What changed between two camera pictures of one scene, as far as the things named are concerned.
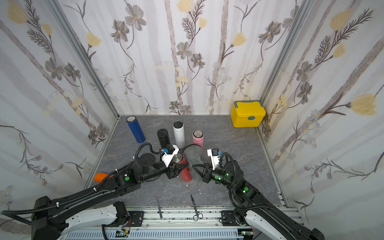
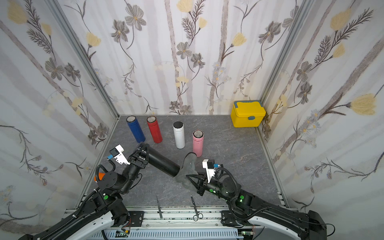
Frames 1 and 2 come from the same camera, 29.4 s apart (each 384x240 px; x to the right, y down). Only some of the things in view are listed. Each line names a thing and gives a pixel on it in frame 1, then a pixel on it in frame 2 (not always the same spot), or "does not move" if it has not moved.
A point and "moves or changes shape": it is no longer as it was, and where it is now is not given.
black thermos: [164, 137] moves or changes shape
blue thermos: [136, 129] does not move
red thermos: [179, 158] -> [152, 121]
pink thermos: [198, 136] does not move
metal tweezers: [159, 208] does not move
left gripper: [176, 171] -> [133, 160]
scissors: [198, 215] does not move
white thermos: [178, 128] does not move
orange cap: [99, 176] does not move
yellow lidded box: [247, 113] does not move
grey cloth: [193, 155] -> [188, 168]
